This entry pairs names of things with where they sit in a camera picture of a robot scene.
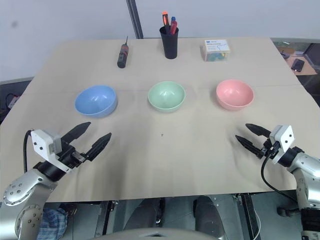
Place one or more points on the beige paper table cover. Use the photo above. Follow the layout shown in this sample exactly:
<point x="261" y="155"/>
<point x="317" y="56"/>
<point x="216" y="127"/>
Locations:
<point x="160" y="155"/>

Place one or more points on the black table frame bar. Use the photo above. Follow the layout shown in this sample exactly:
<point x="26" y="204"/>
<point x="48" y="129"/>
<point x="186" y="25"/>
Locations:
<point x="251" y="217"/>

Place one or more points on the blue plastic bowl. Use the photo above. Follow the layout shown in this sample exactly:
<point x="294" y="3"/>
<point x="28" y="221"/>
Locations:
<point x="96" y="102"/>

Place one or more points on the red marker pen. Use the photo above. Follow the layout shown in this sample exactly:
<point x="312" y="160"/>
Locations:
<point x="173" y="27"/>

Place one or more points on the blue checked cloth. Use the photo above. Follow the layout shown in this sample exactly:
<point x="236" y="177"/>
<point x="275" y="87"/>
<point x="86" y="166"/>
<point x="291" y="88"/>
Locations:
<point x="53" y="223"/>

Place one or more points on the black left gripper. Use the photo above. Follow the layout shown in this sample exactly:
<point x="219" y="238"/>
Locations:
<point x="70" y="155"/>

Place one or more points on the black smartphone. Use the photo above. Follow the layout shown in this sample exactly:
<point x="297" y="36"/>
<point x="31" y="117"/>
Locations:
<point x="298" y="65"/>

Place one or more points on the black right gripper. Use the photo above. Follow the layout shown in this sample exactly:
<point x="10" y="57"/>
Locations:
<point x="270" y="148"/>

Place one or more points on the black and red screwdriver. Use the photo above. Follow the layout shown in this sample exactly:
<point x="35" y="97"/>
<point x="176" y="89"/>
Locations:
<point x="123" y="55"/>

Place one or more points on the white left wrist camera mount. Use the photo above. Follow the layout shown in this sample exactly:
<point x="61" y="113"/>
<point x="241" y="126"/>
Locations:
<point x="41" y="142"/>

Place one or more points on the grey aluminium post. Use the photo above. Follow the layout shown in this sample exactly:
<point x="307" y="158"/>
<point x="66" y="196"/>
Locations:
<point x="135" y="17"/>

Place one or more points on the black caster wheel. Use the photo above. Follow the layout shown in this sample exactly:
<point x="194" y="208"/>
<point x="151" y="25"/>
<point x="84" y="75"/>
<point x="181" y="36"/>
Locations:
<point x="288" y="212"/>

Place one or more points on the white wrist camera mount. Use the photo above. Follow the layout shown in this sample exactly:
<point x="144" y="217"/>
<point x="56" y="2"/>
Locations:
<point x="283" y="136"/>
<point x="41" y="142"/>

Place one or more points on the black pen cup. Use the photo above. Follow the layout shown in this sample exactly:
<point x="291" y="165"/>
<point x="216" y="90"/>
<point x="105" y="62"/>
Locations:
<point x="170" y="46"/>

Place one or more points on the green plastic bowl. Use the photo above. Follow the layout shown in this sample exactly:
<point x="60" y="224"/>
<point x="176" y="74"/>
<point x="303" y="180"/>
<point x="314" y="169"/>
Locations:
<point x="166" y="97"/>

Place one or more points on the red plastic bowl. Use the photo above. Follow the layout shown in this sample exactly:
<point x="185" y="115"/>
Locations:
<point x="235" y="95"/>

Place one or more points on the clear box of coloured pieces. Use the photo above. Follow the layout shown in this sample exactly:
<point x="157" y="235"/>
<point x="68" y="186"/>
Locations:
<point x="215" y="51"/>

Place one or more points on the dark rounded robot leg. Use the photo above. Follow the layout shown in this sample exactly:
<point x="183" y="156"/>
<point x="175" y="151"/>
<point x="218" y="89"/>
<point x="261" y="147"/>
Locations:
<point x="208" y="217"/>

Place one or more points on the brown wooden desk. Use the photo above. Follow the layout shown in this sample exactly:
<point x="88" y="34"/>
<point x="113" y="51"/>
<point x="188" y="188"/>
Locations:
<point x="308" y="66"/>

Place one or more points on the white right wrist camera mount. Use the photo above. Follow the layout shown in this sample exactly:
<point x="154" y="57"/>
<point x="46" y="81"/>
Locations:
<point x="283" y="136"/>

